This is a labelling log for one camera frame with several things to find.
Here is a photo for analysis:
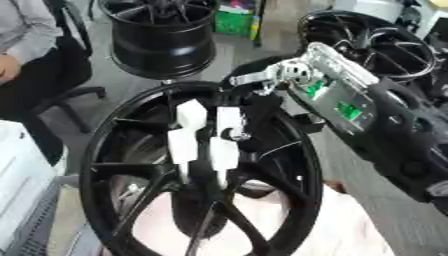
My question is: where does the large black spoked wheel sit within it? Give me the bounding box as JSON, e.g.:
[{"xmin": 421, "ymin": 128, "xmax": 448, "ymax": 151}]
[{"xmin": 77, "ymin": 80, "xmax": 326, "ymax": 256}]

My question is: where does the person's hand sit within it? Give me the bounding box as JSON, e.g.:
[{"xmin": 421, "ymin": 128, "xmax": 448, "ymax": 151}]
[{"xmin": 0, "ymin": 54, "xmax": 23, "ymax": 83}]

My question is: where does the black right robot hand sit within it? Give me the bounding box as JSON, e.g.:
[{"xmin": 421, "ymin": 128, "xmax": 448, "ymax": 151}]
[{"xmin": 215, "ymin": 54, "xmax": 312, "ymax": 153}]

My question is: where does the black office chair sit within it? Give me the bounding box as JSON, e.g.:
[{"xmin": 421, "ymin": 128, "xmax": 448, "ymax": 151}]
[{"xmin": 22, "ymin": 0, "xmax": 111, "ymax": 168}]

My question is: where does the white ribbed case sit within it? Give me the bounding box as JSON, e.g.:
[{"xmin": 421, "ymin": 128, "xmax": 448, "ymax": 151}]
[{"xmin": 0, "ymin": 119, "xmax": 67, "ymax": 252}]

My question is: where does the black wheel rim barrel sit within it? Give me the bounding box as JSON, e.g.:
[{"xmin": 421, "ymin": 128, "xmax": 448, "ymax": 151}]
[{"xmin": 96, "ymin": 0, "xmax": 219, "ymax": 80}]

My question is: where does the green box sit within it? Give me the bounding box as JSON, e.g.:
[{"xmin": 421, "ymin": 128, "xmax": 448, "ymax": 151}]
[{"xmin": 213, "ymin": 0, "xmax": 263, "ymax": 36}]

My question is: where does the person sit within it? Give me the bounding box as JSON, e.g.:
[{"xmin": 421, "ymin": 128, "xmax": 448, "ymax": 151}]
[{"xmin": 0, "ymin": 0, "xmax": 95, "ymax": 122}]

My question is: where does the white pin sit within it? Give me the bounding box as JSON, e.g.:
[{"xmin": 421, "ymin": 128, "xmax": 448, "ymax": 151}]
[
  {"xmin": 166, "ymin": 128, "xmax": 202, "ymax": 185},
  {"xmin": 213, "ymin": 106, "xmax": 247, "ymax": 140},
  {"xmin": 206, "ymin": 136, "xmax": 242, "ymax": 188},
  {"xmin": 175, "ymin": 98, "xmax": 210, "ymax": 132}
]

